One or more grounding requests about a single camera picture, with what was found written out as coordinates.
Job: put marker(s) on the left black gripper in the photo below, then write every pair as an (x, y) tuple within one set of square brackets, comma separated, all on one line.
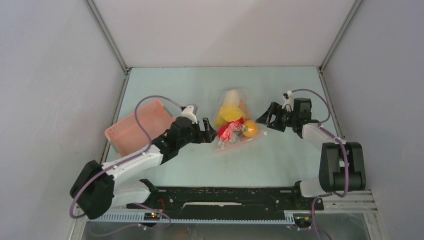
[(206, 136)]

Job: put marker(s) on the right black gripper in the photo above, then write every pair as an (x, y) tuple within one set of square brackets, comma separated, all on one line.
[(265, 118)]

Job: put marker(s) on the fake orange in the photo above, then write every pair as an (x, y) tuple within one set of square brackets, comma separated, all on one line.
[(250, 129)]

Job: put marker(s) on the clear zip top bag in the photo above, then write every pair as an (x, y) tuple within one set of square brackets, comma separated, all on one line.
[(239, 139)]

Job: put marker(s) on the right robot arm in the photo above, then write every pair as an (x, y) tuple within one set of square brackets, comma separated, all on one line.
[(341, 166)]

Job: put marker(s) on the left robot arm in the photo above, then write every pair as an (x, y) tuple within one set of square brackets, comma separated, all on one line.
[(100, 187)]

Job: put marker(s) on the fake red apple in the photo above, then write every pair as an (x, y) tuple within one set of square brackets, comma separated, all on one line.
[(230, 129)]

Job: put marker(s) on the pink plastic basket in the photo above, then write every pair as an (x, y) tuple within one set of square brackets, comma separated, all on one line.
[(126, 137)]

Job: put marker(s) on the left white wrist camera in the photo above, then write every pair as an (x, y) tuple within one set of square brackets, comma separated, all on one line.
[(189, 111)]

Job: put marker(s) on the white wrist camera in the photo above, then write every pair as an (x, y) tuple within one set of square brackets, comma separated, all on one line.
[(189, 111), (288, 98)]

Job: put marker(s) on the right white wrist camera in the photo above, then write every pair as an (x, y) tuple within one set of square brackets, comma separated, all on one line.
[(288, 98)]

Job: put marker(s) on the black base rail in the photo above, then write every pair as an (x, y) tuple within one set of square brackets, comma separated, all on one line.
[(230, 203)]

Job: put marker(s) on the white cable duct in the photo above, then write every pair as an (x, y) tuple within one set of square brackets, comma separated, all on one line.
[(141, 217)]

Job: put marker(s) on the left aluminium frame post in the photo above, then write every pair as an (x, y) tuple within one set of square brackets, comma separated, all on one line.
[(98, 18)]

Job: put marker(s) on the aluminium frame post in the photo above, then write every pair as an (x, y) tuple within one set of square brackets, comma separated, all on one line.
[(98, 18), (340, 34)]

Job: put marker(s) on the right aluminium frame post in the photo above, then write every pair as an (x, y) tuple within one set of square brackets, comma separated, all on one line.
[(340, 34)]

